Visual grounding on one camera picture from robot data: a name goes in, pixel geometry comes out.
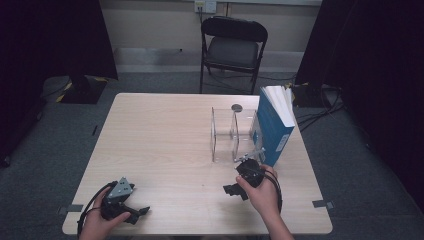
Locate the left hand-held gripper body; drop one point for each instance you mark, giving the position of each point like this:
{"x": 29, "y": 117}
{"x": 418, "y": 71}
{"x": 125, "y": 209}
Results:
{"x": 120, "y": 192}

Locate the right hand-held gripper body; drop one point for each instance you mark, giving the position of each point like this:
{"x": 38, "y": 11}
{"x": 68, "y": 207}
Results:
{"x": 251, "y": 171}

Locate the clear acrylic book rack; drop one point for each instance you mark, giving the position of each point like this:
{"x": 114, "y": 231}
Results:
{"x": 226, "y": 140}

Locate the blue book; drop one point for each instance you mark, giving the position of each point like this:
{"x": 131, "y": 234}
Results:
{"x": 273, "y": 133}

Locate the person's right hand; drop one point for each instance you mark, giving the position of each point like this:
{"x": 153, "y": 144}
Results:
{"x": 265, "y": 196}

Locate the person's left hand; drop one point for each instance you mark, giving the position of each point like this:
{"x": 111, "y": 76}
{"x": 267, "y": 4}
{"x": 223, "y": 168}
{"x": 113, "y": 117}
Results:
{"x": 96, "y": 224}

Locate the grey tape strip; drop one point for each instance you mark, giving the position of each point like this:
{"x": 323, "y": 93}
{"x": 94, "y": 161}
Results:
{"x": 71, "y": 209}
{"x": 322, "y": 204}

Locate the grey round table grommet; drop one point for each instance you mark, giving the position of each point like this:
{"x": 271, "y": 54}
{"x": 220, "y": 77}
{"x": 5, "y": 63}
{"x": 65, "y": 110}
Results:
{"x": 236, "y": 107}

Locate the black marker pen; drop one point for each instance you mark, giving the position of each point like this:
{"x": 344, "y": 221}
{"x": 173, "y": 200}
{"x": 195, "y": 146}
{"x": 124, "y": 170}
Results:
{"x": 95, "y": 130}

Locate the black stand base striped tape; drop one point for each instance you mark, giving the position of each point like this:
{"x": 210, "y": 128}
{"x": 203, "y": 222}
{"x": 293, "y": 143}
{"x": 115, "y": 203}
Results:
{"x": 308, "y": 96}
{"x": 83, "y": 90}

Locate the black folding chair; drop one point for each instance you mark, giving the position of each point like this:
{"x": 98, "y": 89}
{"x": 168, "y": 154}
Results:
{"x": 233, "y": 50}

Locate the black curtain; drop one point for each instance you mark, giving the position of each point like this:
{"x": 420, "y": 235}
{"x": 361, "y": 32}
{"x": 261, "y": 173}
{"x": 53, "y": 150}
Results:
{"x": 46, "y": 43}
{"x": 376, "y": 66}

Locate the white wall socket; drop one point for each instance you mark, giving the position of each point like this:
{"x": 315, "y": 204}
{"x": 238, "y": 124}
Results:
{"x": 209, "y": 6}

